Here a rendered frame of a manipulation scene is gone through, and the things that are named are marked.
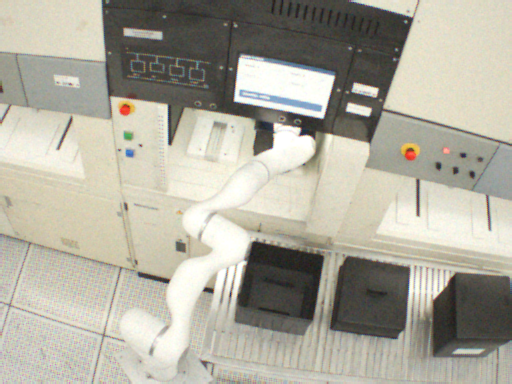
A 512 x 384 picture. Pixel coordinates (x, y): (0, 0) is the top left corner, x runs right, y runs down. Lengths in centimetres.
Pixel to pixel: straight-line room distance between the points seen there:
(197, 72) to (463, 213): 138
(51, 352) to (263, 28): 207
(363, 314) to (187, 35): 120
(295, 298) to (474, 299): 73
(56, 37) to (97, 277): 166
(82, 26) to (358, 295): 140
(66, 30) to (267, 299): 126
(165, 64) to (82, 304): 168
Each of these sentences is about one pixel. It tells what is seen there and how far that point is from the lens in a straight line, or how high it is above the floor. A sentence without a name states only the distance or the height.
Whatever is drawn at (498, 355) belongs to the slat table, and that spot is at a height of 76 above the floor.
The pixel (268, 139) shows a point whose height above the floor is 107.
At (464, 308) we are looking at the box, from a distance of 215.
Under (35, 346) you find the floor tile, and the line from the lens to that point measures 304.
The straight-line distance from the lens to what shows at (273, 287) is 223.
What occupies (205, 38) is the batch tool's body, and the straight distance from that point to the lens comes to 164.
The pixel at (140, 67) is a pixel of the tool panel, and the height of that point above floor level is 156.
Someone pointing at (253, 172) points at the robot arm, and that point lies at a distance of 172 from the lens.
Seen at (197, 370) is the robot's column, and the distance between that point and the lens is 210.
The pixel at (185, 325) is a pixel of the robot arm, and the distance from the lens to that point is 170.
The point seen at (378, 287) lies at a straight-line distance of 222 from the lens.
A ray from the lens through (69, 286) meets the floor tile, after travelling 312.
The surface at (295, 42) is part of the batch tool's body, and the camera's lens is 159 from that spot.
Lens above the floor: 278
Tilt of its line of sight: 56 degrees down
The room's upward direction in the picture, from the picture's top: 10 degrees clockwise
